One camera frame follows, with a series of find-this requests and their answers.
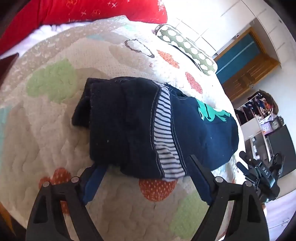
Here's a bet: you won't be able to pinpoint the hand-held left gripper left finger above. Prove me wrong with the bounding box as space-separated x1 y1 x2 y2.
25 163 108 241

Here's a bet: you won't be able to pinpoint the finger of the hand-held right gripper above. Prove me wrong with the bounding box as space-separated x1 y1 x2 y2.
236 162 256 184
239 151 253 168

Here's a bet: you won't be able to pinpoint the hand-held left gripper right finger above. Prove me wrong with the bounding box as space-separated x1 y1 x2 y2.
186 155 270 241

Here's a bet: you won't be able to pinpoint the navy pants with striped lining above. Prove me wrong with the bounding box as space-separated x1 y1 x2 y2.
71 77 240 180

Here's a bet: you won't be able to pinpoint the white shelf unit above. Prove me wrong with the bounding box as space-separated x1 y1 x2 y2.
235 90 287 167

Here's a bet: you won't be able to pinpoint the black television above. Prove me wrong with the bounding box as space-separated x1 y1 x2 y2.
266 125 296 179

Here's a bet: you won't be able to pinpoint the heart patchwork quilt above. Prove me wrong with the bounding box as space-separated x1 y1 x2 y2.
0 15 238 240

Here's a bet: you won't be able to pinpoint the dark mantel clock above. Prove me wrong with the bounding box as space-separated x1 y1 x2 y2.
269 117 284 132

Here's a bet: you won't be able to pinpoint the pile of clothes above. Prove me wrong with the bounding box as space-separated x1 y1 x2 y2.
243 90 278 116

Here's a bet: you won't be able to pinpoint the wooden door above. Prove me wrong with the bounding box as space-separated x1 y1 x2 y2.
222 54 281 102

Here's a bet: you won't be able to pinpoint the green patterned bolster pillow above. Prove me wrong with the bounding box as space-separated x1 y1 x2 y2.
154 24 218 76

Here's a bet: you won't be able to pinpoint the white glossy wardrobe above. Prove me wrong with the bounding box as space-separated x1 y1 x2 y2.
162 0 262 58

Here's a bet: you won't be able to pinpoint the dark smartphone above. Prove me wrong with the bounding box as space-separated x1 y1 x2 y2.
0 53 19 79

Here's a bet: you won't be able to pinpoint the long red pillow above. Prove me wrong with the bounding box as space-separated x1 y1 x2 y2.
0 0 168 55

